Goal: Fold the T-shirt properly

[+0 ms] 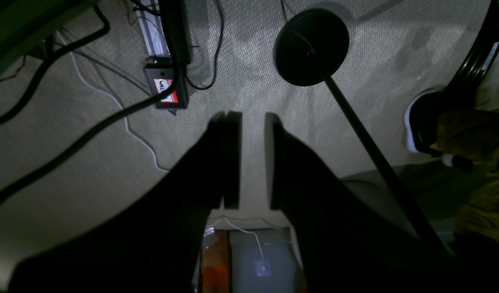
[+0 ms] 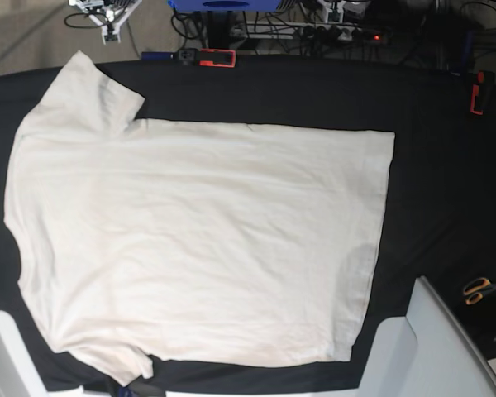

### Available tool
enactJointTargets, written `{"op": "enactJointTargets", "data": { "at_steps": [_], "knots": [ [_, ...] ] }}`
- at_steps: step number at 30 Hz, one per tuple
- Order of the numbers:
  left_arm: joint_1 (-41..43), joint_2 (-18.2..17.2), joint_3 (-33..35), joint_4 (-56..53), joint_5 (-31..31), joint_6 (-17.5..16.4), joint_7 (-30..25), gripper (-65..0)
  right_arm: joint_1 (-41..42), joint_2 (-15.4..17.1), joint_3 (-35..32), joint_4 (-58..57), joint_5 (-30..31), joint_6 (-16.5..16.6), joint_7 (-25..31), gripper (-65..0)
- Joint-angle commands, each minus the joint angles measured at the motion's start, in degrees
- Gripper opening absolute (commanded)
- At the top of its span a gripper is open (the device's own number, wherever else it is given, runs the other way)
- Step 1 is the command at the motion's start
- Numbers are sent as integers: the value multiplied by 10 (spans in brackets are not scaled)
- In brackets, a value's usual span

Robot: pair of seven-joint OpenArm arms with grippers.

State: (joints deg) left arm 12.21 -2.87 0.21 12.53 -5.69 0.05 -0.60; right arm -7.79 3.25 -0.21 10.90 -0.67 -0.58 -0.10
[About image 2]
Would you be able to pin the white T-shirt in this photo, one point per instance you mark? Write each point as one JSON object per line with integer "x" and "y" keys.
{"x": 243, "y": 244}

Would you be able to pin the orange black top clamp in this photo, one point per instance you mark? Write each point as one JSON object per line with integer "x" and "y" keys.
{"x": 207, "y": 57}

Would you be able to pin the orange black clamp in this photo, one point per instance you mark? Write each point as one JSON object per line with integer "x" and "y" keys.
{"x": 207, "y": 57}
{"x": 482, "y": 89}

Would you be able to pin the white power strip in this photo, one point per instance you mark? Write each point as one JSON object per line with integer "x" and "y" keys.
{"x": 298, "y": 30}

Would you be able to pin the black table cloth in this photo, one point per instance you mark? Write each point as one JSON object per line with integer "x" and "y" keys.
{"x": 441, "y": 212}

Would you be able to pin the blue box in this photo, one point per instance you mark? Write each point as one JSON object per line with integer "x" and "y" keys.
{"x": 224, "y": 5}

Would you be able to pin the orange black right clamp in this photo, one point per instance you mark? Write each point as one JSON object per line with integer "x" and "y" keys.
{"x": 482, "y": 89}

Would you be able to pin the black vertical post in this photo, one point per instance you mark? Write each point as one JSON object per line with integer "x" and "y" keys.
{"x": 218, "y": 30}

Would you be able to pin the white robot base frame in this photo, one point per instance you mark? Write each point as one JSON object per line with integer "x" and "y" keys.
{"x": 424, "y": 353}

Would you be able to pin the orange handled scissors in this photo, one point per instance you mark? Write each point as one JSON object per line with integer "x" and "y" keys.
{"x": 477, "y": 289}

